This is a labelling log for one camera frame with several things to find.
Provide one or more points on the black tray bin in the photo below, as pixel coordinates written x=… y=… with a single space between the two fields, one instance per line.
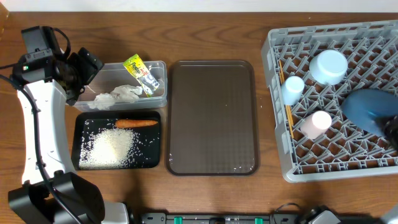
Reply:
x=147 y=154

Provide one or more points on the orange carrot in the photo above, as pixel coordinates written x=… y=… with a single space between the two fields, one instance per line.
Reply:
x=130 y=123

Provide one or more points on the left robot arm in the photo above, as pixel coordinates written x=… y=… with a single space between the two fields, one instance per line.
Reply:
x=46 y=80

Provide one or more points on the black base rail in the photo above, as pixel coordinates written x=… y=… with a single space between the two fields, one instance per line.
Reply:
x=191 y=218

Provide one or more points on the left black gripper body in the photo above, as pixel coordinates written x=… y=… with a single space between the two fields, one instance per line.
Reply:
x=79 y=73

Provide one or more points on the light blue bowl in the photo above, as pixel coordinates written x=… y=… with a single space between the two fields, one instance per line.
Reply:
x=329 y=67

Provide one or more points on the grey dishwasher rack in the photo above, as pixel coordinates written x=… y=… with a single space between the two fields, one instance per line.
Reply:
x=344 y=150

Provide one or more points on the wooden chopstick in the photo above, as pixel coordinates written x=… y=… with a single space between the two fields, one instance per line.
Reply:
x=290 y=120
x=281 y=72

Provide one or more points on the dark blue plate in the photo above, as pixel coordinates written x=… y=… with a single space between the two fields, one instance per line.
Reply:
x=370 y=109

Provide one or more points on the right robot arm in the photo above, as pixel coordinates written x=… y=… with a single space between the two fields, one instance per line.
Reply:
x=323 y=215

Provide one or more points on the light blue cup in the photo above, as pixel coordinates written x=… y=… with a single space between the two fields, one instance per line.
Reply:
x=292 y=90

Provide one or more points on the clear plastic bin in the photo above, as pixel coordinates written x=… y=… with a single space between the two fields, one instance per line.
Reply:
x=113 y=75

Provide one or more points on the dark brown serving tray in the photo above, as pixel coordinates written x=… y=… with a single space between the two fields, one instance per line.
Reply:
x=212 y=119

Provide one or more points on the white rice pile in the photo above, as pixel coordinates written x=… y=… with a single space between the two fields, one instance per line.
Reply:
x=108 y=149

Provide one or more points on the white paper ball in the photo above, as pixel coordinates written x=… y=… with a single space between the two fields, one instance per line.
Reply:
x=102 y=101

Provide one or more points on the yellow green snack wrapper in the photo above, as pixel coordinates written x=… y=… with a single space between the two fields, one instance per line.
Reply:
x=136 y=67

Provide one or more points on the white tissue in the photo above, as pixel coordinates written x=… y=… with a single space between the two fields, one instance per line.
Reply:
x=127 y=92

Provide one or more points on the pink cup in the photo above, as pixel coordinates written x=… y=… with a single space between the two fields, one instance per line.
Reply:
x=316 y=124

